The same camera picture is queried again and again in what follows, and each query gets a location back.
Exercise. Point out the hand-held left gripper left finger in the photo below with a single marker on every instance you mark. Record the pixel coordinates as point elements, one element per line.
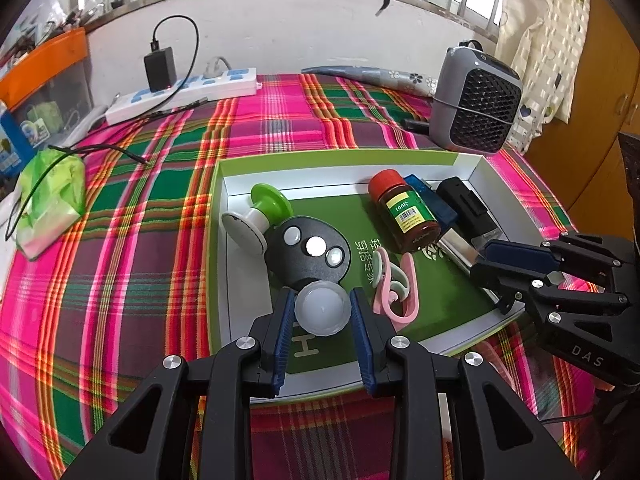
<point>282,330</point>

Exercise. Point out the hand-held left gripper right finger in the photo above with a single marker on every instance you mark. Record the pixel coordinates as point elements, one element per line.
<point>360,335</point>

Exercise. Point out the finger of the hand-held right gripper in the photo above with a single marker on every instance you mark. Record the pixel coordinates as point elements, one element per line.
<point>510,285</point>
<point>520,255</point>

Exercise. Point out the translucent white round cap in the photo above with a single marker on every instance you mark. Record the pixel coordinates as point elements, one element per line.
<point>321,310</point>

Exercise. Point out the green cardboard box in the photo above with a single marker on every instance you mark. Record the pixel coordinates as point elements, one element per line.
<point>450,305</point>

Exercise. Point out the pink plastic clip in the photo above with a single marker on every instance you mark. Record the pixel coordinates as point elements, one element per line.
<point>409,280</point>

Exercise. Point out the blue usb adapter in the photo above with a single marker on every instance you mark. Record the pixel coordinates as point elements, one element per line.
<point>435,205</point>

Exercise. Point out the red capped brown bottle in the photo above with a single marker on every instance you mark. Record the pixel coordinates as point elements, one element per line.
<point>407,215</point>

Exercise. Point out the green and white knob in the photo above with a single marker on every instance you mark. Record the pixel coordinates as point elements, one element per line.
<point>265,205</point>

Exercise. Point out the black round disc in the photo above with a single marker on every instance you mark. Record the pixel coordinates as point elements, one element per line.
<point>300,260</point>

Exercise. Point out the small black flashlight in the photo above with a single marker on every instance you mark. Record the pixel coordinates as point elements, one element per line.
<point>465,205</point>

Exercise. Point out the wooden wardrobe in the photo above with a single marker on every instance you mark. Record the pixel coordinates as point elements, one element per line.
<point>595,125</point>

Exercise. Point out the grey portable heater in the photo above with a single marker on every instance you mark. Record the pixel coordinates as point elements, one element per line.
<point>475,100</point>

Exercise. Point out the plaid blanket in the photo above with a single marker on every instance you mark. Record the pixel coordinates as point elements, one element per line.
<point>125,260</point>

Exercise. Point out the patterned curtain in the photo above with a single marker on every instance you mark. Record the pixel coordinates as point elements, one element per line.
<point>545,45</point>

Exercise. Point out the folded grey floral umbrella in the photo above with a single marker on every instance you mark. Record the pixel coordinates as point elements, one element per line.
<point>370,77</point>

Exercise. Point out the white power strip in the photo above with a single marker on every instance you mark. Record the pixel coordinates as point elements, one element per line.
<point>195,92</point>

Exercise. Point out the green tissue pack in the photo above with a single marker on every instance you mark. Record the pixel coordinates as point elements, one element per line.
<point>50,200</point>

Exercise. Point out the white plug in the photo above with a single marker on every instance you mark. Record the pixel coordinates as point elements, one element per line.
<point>216,67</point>

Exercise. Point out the black power adapter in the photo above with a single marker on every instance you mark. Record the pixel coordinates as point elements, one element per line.
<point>160,70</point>

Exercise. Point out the blue cardboard box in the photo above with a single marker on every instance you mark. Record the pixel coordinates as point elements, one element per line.
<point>12,145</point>

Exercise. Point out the orange lidded storage bin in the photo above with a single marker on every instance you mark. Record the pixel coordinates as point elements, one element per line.
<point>50,75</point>

